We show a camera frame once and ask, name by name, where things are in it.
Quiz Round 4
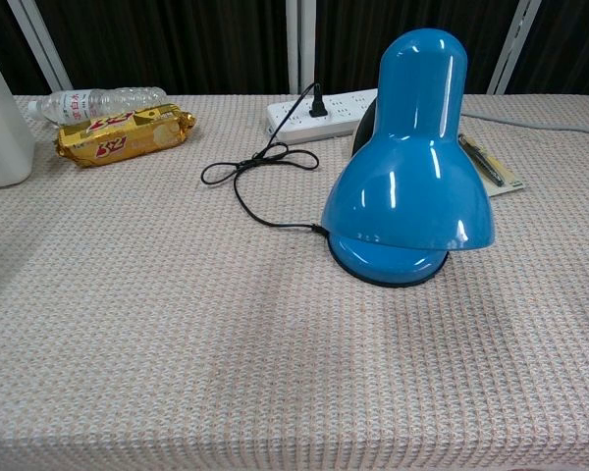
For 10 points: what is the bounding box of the blue desk lamp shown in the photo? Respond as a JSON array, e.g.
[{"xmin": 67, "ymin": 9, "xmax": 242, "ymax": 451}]
[{"xmin": 320, "ymin": 26, "xmax": 497, "ymax": 288}]

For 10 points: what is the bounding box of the white power strip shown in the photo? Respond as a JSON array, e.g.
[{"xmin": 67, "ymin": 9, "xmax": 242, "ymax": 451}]
[{"xmin": 265, "ymin": 88, "xmax": 379, "ymax": 145}]

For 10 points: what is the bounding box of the woven beige tablecloth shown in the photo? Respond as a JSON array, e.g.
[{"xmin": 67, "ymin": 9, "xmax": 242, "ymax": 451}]
[{"xmin": 0, "ymin": 91, "xmax": 589, "ymax": 471}]

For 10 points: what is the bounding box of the gold snack package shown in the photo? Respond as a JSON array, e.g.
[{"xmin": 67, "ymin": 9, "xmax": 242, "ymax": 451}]
[{"xmin": 53, "ymin": 102, "xmax": 198, "ymax": 170}]

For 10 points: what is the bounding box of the black pen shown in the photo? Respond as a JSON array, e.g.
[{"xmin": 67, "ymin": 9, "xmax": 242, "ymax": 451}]
[{"xmin": 457, "ymin": 133, "xmax": 506, "ymax": 187}]

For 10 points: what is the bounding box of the white notepad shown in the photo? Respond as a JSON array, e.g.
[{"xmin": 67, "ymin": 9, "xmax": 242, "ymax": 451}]
[{"xmin": 474, "ymin": 147, "xmax": 525, "ymax": 198}]

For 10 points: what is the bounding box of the clear plastic water bottle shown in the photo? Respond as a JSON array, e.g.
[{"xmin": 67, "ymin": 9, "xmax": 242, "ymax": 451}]
[{"xmin": 27, "ymin": 85, "xmax": 168, "ymax": 126}]

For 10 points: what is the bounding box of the white plastic container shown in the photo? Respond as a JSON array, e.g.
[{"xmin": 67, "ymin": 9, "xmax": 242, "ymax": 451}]
[{"xmin": 0, "ymin": 34, "xmax": 34, "ymax": 192}]

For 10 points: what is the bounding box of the black lamp power cord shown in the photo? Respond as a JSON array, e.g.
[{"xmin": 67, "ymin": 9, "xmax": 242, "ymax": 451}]
[{"xmin": 200, "ymin": 82, "xmax": 329, "ymax": 234}]

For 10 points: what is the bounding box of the white metal frame post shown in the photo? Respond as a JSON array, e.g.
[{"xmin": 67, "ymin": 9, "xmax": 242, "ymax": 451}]
[
  {"xmin": 284, "ymin": 0, "xmax": 317, "ymax": 95},
  {"xmin": 13, "ymin": 0, "xmax": 74, "ymax": 94},
  {"xmin": 485, "ymin": 0, "xmax": 543, "ymax": 96}
]

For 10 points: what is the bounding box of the grey power strip cable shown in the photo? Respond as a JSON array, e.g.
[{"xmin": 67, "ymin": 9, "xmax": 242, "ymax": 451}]
[{"xmin": 461, "ymin": 112, "xmax": 589, "ymax": 134}]

